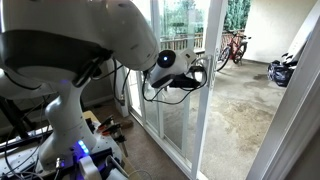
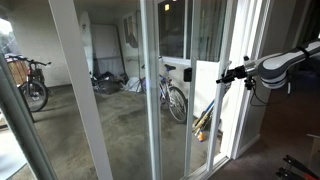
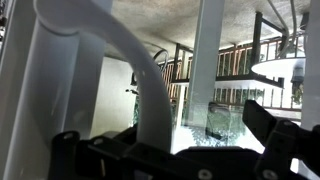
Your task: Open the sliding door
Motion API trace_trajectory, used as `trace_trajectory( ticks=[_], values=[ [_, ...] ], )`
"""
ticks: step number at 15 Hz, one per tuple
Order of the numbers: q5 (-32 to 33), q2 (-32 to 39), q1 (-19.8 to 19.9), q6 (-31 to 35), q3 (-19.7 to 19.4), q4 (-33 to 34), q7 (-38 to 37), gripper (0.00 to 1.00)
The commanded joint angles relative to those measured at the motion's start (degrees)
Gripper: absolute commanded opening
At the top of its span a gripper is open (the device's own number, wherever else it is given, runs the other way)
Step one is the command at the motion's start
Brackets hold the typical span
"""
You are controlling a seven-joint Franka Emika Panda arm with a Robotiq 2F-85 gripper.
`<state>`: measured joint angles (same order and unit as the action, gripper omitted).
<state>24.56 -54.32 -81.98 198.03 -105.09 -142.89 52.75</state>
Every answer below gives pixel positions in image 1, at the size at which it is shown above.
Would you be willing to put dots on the white surfboard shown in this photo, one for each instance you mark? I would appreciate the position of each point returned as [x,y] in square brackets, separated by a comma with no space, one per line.
[303,33]

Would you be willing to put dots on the white fixed glass door panel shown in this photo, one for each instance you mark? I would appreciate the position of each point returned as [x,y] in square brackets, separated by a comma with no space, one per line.
[159,116]

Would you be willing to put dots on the green hedge trees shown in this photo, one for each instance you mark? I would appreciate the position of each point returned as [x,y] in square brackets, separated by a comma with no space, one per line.
[238,13]

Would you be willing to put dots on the silver connector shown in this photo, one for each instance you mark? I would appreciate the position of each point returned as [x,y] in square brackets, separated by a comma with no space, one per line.
[59,162]

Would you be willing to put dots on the wooden balcony railing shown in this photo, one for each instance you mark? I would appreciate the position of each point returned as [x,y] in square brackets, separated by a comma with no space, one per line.
[180,43]

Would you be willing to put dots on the white plastic mount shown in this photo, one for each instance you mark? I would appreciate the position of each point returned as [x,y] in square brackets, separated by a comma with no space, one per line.
[88,168]

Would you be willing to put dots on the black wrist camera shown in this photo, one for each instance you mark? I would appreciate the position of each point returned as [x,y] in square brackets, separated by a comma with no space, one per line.
[183,81]

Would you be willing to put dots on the white framed sliding glass door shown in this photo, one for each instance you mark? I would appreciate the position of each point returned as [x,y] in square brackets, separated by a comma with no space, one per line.
[201,133]

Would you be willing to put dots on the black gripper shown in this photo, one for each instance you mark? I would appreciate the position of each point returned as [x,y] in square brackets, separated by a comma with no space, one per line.
[198,69]

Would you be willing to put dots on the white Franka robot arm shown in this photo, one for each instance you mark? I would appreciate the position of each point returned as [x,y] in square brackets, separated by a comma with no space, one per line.
[66,20]

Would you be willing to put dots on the white perforated mounting plate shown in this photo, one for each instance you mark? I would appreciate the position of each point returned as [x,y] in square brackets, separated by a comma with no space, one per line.
[106,145]

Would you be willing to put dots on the red bicycle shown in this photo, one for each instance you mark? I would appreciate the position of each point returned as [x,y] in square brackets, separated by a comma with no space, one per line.
[235,46]

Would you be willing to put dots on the black garbage bag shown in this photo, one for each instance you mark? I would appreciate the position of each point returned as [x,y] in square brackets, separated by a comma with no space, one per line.
[280,75]

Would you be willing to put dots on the white door jamb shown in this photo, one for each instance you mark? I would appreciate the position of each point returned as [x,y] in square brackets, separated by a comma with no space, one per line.
[286,126]

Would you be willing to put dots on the red black bar clamp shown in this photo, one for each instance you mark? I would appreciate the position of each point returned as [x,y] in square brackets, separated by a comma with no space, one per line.
[115,131]
[106,122]

